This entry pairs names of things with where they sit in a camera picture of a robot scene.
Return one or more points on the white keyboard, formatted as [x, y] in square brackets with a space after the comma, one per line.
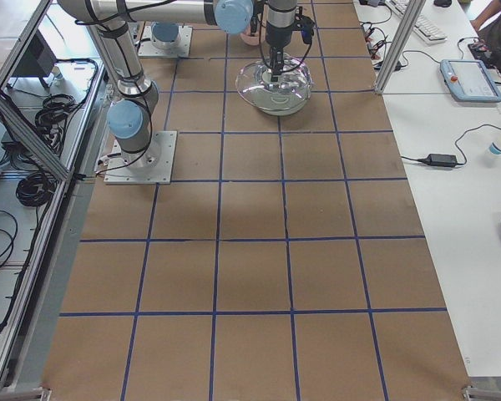
[424, 28]

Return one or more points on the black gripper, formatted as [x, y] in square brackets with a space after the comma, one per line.
[275, 38]

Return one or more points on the glass pot lid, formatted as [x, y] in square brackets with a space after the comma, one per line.
[247, 74]

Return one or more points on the black power adapter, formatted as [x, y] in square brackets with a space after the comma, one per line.
[439, 160]

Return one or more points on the aluminium diagonal strut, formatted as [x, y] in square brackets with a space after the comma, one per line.
[22, 130]

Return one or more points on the aluminium frame post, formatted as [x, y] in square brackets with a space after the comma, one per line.
[399, 41]

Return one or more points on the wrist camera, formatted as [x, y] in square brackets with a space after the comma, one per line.
[305, 25]

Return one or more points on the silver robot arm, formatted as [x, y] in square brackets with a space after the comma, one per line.
[165, 35]
[130, 118]

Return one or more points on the pink bowl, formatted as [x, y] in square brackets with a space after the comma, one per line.
[250, 38]

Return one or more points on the blue teach pendant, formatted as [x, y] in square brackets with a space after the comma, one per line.
[469, 81]

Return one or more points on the paper cup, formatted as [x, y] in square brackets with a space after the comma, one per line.
[493, 152]

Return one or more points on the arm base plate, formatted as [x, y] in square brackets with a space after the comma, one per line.
[155, 166]
[152, 47]

